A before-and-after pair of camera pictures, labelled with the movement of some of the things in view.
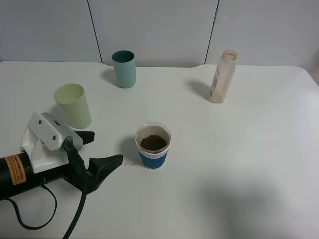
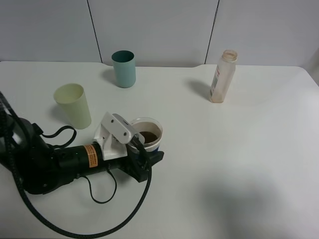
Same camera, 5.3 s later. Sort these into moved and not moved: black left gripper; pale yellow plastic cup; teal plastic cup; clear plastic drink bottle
Moved: black left gripper
Not moved: clear plastic drink bottle; teal plastic cup; pale yellow plastic cup
